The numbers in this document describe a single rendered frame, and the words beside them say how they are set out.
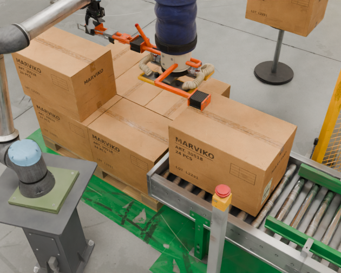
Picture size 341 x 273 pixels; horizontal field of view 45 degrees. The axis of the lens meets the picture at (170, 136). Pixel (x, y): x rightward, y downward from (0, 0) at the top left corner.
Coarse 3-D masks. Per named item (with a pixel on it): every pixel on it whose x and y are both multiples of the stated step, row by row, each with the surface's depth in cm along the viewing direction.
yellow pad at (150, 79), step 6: (156, 72) 232; (138, 78) 235; (144, 78) 233; (150, 78) 232; (156, 78) 232; (168, 84) 227; (174, 84) 227; (180, 84) 227; (186, 90) 223; (192, 90) 224
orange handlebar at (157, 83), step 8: (96, 32) 249; (120, 40) 241; (128, 40) 239; (144, 48) 234; (176, 64) 221; (192, 64) 221; (200, 64) 221; (168, 72) 216; (160, 80) 212; (168, 88) 206; (176, 88) 206; (184, 96) 203
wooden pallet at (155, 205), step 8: (48, 144) 349; (56, 144) 344; (56, 152) 349; (64, 152) 346; (72, 152) 331; (96, 168) 322; (96, 176) 330; (104, 176) 325; (112, 176) 313; (112, 184) 321; (120, 184) 321; (128, 184) 305; (128, 192) 315; (136, 192) 315; (144, 200) 305; (152, 200) 298; (152, 208) 305; (160, 208) 306
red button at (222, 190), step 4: (220, 184) 190; (216, 188) 188; (220, 188) 187; (224, 188) 187; (228, 188) 187; (216, 192) 186; (220, 192) 185; (224, 192) 185; (228, 192) 186; (220, 196) 185; (224, 196) 185
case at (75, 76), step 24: (48, 48) 292; (72, 48) 291; (96, 48) 291; (24, 72) 299; (48, 72) 279; (72, 72) 270; (96, 72) 287; (48, 96) 299; (72, 96) 280; (96, 96) 298
